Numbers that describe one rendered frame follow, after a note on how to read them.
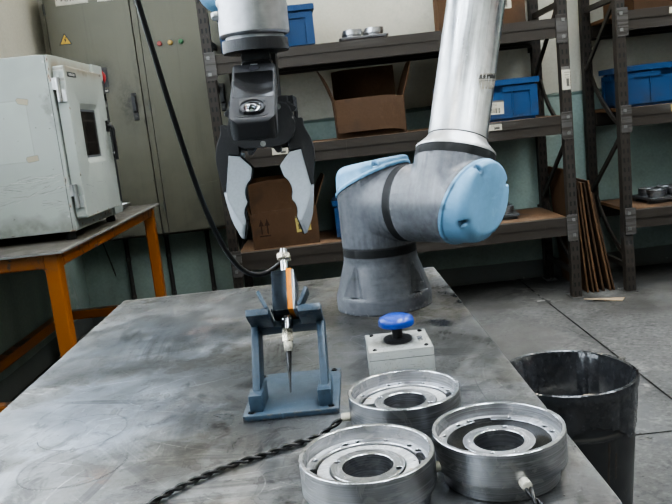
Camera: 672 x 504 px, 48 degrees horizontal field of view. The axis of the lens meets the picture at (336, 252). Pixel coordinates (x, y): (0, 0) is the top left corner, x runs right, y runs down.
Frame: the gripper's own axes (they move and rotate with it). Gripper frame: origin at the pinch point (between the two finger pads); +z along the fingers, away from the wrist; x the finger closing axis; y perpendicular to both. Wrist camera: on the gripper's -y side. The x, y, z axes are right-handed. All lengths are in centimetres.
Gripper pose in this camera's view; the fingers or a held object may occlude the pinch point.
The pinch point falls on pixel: (273, 226)
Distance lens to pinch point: 82.4
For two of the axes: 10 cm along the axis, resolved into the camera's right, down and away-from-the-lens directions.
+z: 0.9, 9.8, 1.7
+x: -10.0, 0.9, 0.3
